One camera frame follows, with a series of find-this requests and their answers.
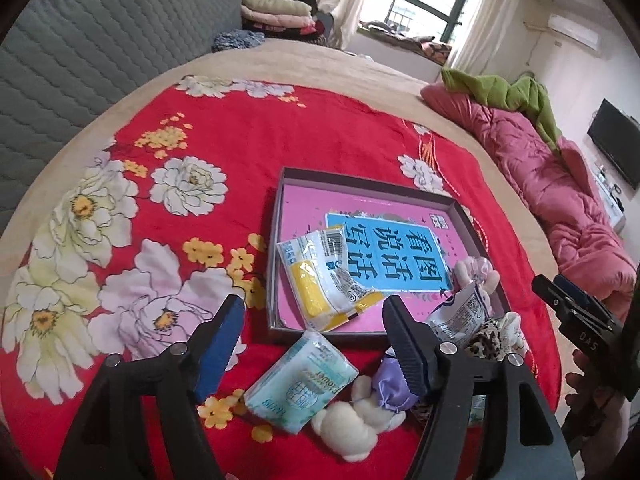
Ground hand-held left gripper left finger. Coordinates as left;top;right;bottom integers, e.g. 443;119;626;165
54;294;247;480

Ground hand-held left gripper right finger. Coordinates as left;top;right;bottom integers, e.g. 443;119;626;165
382;295;576;480

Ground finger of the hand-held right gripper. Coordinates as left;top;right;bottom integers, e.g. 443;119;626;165
531;275;576;322
554;274;617;321

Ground small pink plush rabbit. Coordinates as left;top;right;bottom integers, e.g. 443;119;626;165
452;256;501;306

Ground green white tissue packet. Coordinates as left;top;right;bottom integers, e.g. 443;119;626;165
244;330;360;435

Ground shallow grey cardboard box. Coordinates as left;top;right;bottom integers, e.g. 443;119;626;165
266;166;511;346

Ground white plush toy purple bow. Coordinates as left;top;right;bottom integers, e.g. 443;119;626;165
310;350;431;463

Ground yellow white tissue packet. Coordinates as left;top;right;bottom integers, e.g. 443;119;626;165
275;225;386;333

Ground person's right hand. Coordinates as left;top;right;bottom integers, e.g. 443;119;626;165
565;350;632;461

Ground white fluffy scrunchie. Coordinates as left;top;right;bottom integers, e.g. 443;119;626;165
500;310;527;357

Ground white snack packet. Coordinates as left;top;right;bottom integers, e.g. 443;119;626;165
427;280;493;351

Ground leopard print plush toy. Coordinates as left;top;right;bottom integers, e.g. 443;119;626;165
465;317;507;361

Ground white television cabinet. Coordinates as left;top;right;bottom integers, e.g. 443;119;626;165
590;160;629;234

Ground pink comforter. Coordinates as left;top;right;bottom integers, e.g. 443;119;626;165
421;81;639;322

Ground black television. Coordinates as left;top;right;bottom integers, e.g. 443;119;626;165
587;98;640;191

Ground pink book with blue label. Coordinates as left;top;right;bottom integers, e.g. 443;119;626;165
277;185;468;333

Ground green blanket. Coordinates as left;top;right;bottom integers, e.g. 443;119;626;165
440;67;564;154

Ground red floral blanket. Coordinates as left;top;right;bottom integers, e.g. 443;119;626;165
0;76;563;480

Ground white air conditioner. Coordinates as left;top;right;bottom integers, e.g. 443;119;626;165
547;14;601;52

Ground patterned windowsill cushion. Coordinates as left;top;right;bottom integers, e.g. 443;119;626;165
359;20;454;64

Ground blue knit cloth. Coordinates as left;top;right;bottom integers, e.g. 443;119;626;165
212;30;266;54

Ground grey quilted headboard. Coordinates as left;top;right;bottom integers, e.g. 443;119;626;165
0;0;251;233

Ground pink folded blanket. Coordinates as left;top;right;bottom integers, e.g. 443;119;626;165
242;7;317;32

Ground cream folded blanket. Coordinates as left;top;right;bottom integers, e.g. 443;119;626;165
242;0;312;17

